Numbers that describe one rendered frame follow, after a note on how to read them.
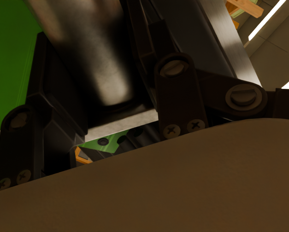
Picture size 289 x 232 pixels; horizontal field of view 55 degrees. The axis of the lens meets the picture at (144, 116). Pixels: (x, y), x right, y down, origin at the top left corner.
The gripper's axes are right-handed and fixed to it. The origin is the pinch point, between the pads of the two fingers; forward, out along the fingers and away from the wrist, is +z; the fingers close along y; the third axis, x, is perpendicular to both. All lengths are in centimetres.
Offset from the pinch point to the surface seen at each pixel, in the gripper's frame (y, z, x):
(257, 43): 245, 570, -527
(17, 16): -4.8, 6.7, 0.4
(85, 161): -218, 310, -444
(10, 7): -4.8, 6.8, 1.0
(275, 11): 235, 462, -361
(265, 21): 218, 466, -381
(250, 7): 91, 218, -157
